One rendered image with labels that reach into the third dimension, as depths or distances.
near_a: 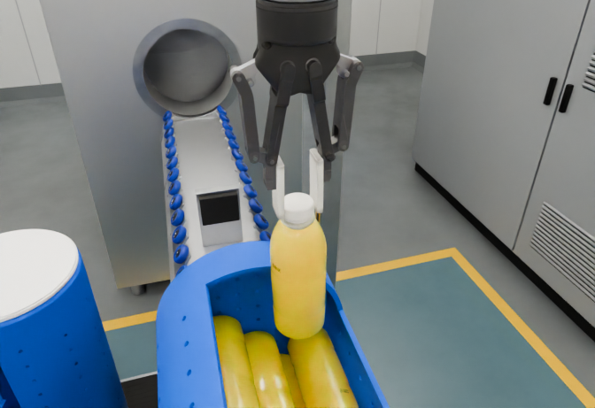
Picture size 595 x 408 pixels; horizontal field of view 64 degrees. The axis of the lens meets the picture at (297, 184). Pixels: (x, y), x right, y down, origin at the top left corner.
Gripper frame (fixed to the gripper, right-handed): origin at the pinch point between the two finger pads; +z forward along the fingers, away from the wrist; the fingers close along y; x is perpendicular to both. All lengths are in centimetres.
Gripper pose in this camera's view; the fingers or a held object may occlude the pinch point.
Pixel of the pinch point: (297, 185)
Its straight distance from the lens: 53.3
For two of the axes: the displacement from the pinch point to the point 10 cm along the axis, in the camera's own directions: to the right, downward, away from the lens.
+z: 0.0, 8.5, 5.2
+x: 2.7, 5.0, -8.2
